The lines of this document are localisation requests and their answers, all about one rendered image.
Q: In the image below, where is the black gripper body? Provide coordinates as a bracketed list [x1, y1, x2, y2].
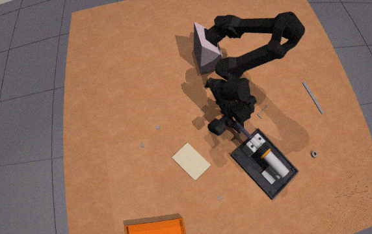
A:
[207, 95, 257, 136]

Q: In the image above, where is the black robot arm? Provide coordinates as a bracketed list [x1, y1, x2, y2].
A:
[204, 12, 305, 124]

